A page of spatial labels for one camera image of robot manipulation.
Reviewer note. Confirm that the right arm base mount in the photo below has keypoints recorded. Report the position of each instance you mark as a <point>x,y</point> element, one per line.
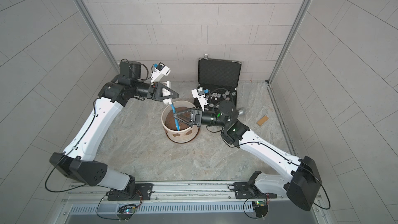
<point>245,190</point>

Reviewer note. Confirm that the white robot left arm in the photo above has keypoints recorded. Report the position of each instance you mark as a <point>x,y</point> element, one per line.
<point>77,161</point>

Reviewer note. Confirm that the white ceramic pot with mud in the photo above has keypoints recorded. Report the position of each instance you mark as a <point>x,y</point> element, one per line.
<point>186,133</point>

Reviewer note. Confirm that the blue handled scrub brush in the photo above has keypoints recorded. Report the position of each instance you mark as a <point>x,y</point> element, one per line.
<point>172,105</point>

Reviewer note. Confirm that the right circuit board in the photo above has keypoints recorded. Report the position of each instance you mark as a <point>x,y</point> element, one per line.
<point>260,208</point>

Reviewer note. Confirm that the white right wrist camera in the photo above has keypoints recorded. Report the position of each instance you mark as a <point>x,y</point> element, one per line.
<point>200,94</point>

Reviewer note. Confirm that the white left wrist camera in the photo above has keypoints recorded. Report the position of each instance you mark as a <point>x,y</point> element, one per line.
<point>160,71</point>

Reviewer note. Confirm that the left circuit board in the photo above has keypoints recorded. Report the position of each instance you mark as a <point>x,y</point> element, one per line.
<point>125,212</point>

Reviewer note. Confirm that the tan wooden block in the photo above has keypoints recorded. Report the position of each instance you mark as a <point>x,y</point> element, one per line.
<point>262,121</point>

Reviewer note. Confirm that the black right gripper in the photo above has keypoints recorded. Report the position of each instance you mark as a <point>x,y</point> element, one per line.
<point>197,120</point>

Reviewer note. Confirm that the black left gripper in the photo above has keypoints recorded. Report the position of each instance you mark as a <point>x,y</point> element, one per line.
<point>156,91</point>

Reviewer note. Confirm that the circuit board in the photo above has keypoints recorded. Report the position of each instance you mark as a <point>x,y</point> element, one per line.
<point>260,208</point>
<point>125,212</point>

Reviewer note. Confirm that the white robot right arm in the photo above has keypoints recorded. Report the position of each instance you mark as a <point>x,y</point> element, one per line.
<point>301,179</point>

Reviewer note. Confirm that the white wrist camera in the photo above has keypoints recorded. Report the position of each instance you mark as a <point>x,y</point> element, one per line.
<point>160,71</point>
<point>200,94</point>

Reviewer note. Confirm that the black poker chip case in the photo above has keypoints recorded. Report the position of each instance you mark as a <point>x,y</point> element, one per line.
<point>220,78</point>

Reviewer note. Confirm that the aluminium front rail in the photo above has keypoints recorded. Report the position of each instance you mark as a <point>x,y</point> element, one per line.
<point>163,192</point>

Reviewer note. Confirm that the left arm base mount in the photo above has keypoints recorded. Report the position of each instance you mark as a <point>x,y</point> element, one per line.
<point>132,192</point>

